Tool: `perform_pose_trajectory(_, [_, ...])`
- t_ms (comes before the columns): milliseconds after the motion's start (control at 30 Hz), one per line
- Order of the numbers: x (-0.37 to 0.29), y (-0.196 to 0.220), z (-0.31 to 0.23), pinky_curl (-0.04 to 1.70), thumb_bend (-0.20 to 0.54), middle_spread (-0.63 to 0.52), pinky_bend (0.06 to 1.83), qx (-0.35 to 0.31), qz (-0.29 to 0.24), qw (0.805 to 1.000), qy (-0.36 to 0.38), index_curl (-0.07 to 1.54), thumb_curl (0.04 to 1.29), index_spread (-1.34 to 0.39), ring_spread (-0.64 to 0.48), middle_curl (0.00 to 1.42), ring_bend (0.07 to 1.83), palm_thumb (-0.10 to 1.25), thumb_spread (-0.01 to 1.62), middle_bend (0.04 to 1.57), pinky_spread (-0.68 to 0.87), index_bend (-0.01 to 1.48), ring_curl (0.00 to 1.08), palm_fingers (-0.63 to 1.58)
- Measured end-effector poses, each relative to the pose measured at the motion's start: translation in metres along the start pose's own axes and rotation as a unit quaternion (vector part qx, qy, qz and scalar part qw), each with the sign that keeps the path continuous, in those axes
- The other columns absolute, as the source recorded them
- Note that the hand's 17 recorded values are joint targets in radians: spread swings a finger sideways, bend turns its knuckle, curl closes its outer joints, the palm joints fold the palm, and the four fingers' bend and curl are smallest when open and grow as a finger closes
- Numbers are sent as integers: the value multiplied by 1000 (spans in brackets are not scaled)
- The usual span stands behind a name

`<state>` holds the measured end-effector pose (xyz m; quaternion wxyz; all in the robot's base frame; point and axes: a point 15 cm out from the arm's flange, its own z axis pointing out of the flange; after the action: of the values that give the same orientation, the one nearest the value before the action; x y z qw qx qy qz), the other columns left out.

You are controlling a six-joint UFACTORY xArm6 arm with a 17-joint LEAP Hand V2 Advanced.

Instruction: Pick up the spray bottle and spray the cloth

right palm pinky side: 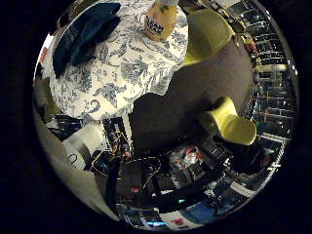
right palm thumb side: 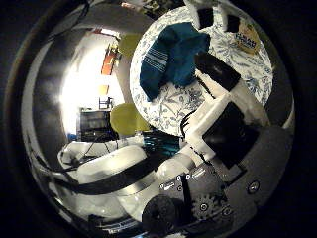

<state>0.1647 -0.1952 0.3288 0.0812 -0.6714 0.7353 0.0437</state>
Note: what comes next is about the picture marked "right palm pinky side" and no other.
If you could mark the dark blue cloth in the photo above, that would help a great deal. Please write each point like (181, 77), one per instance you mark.
(84, 35)

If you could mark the blue floral white tablecloth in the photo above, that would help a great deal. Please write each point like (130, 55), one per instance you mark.
(130, 71)

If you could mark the white red plastic bag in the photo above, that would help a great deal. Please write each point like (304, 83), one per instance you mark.
(187, 159)

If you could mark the black storage shelf rack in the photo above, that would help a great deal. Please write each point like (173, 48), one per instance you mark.
(276, 87)

